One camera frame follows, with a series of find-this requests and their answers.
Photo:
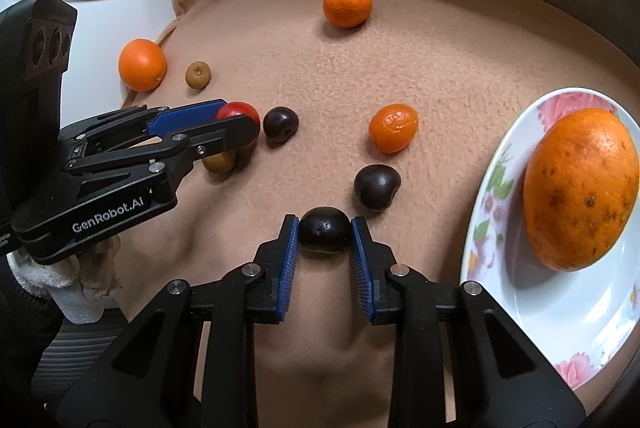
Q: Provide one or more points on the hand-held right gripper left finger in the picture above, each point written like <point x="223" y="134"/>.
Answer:
<point x="290" y="268"/>

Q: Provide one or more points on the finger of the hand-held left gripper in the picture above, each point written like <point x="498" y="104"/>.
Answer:
<point x="185" y="114"/>
<point x="215" y="138"/>

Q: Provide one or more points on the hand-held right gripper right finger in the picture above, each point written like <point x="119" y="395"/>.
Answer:
<point x="359" y="268"/>

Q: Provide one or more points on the green-brown kiwi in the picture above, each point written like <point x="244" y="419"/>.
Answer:
<point x="222" y="162"/>

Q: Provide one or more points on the red cherry tomato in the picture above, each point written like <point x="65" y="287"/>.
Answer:
<point x="244" y="109"/>

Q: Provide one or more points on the small brown longan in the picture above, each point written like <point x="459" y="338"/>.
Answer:
<point x="198" y="75"/>

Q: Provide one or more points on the dark purple plum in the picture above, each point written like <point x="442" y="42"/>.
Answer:
<point x="324" y="230"/>
<point x="281" y="126"/>
<point x="376" y="187"/>

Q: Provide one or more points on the smooth round orange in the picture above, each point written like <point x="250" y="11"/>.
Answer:
<point x="142" y="64"/>

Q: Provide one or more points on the small orange kumquat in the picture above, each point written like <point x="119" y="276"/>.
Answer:
<point x="393" y="128"/>

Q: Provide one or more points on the white floral plate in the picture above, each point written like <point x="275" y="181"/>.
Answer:
<point x="550" y="308"/>

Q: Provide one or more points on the large orange mango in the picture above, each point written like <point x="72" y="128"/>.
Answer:
<point x="582" y="188"/>

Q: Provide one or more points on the person's left forearm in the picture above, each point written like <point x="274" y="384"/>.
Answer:
<point x="20" y="323"/>

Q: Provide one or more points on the person's left hand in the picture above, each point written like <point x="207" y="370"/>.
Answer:
<point x="80" y="283"/>

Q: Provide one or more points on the grey ribbed cloth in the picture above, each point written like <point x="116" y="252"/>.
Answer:
<point x="75" y="348"/>

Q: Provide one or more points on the small tangerine with stem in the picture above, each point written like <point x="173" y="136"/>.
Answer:
<point x="347" y="6"/>

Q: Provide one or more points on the beige fleece blanket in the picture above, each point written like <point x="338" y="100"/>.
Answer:
<point x="450" y="58"/>

